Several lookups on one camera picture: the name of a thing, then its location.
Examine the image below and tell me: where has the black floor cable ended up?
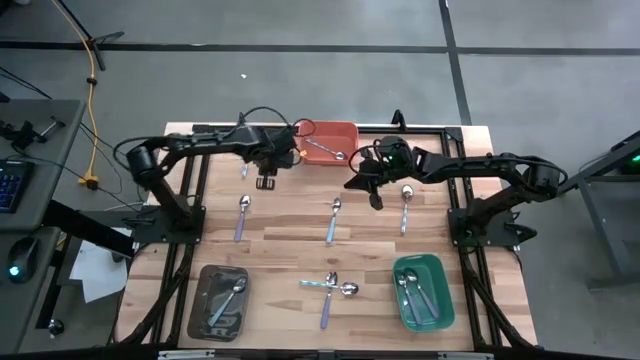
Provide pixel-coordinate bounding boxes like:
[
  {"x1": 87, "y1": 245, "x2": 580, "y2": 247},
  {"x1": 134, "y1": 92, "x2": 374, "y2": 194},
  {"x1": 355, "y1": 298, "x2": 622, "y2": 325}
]
[{"x1": 0, "y1": 67, "x2": 156, "y2": 211}]

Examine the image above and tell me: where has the black backlit keyboard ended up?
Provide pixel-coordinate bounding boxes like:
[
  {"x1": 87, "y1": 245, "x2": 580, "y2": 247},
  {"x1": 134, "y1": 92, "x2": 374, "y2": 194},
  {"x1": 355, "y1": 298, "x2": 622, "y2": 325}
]
[{"x1": 0, "y1": 158, "x2": 35, "y2": 215}]

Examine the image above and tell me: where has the orange plastic bin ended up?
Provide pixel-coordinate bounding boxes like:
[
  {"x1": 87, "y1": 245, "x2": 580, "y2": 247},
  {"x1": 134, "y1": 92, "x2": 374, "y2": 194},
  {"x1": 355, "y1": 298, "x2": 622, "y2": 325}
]
[{"x1": 294, "y1": 120, "x2": 360, "y2": 166}]

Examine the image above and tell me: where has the yellow power cable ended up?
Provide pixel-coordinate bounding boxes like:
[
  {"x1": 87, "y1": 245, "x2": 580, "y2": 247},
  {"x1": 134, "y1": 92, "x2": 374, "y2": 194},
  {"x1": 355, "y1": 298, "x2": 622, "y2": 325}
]
[{"x1": 49, "y1": 0, "x2": 100, "y2": 190}]

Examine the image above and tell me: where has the white paper sheet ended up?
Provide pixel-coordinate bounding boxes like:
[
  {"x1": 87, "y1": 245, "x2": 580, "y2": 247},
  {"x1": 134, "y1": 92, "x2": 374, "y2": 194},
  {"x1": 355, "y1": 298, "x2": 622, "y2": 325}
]
[{"x1": 69, "y1": 227, "x2": 132, "y2": 305}]

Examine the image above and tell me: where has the grey metal stand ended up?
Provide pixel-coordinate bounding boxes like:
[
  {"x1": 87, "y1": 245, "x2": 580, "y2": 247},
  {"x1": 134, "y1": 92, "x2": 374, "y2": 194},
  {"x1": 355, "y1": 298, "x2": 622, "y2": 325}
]
[{"x1": 549, "y1": 129, "x2": 640, "y2": 291}]

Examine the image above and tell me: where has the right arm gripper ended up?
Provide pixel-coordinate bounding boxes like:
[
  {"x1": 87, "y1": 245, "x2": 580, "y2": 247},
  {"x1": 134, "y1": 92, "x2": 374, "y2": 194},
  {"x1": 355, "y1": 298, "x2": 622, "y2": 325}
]
[{"x1": 343, "y1": 144, "x2": 401, "y2": 211}]

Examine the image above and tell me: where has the black aluminium table frame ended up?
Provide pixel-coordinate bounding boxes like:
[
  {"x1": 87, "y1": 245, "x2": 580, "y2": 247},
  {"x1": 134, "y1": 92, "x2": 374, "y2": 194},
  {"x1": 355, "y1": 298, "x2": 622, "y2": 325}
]
[{"x1": 112, "y1": 110, "x2": 539, "y2": 351}]

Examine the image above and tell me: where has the black tripod stand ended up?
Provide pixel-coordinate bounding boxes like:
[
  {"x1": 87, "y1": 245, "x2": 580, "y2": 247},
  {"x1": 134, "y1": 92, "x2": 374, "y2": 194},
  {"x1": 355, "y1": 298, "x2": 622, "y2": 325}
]
[{"x1": 52, "y1": 0, "x2": 126, "y2": 71}]

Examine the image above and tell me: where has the dark grey plastic bin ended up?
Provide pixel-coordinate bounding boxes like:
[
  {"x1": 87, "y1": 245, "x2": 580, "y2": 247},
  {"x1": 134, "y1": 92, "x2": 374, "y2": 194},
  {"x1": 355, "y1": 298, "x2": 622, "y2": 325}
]
[{"x1": 186, "y1": 264, "x2": 251, "y2": 343}]

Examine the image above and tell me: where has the black computer mouse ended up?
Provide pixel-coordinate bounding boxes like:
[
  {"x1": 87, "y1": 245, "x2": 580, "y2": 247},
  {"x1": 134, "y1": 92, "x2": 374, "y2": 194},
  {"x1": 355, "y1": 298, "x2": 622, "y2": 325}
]
[{"x1": 6, "y1": 236, "x2": 41, "y2": 285}]

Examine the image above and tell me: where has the black flat bar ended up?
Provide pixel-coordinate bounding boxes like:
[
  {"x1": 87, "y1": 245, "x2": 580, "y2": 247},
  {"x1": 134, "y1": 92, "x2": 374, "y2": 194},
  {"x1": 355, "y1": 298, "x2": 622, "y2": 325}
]
[{"x1": 42, "y1": 199, "x2": 136, "y2": 259}]

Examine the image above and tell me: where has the grey desk top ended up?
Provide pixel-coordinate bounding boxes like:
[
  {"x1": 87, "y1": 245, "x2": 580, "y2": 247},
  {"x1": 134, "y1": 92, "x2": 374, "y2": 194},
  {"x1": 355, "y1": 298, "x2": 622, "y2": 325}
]
[
  {"x1": 0, "y1": 227, "x2": 69, "y2": 354},
  {"x1": 0, "y1": 98, "x2": 86, "y2": 231}
]

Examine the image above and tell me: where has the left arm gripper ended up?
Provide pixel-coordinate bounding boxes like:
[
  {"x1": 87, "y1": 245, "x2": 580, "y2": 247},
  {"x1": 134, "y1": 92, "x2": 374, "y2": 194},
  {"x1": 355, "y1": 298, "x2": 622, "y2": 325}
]
[{"x1": 252, "y1": 127, "x2": 300, "y2": 191}]

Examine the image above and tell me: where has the green plastic bin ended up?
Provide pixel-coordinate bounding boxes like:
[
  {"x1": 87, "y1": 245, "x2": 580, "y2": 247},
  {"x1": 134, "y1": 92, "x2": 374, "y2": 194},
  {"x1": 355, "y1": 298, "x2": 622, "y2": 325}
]
[{"x1": 392, "y1": 253, "x2": 456, "y2": 333}]

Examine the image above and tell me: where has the black desk clamp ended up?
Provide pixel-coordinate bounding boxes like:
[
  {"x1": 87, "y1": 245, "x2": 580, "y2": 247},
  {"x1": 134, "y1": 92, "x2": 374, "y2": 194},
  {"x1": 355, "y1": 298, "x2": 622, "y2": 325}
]
[{"x1": 0, "y1": 115, "x2": 66, "y2": 151}]

